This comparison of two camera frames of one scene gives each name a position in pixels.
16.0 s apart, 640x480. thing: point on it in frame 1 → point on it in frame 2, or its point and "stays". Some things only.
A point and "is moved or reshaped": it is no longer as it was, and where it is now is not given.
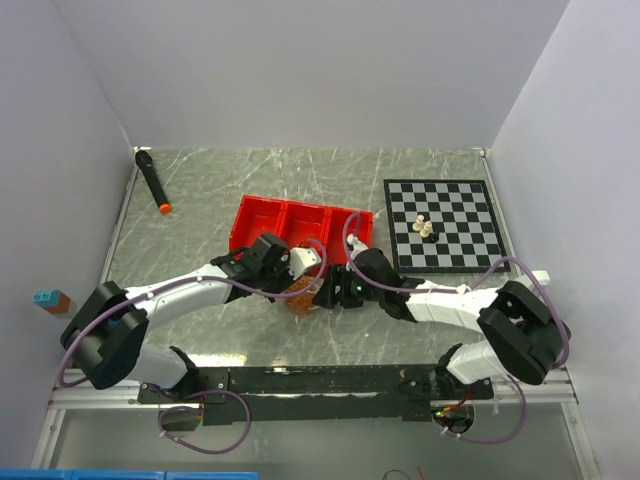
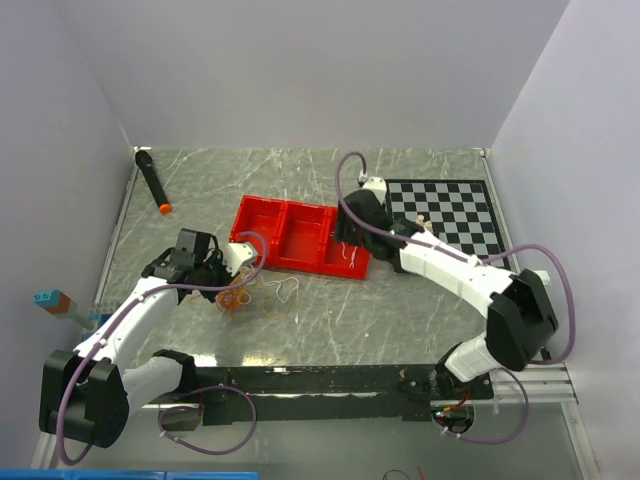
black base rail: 305,394 stays
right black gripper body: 352,294 → 351,236
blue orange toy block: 54,301 stays
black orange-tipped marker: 145,163 stays
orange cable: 301,304 is moved or reshaped
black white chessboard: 443,226 stays
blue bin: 122,474 stays
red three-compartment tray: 325,229 stays
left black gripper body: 277,279 → 212,270
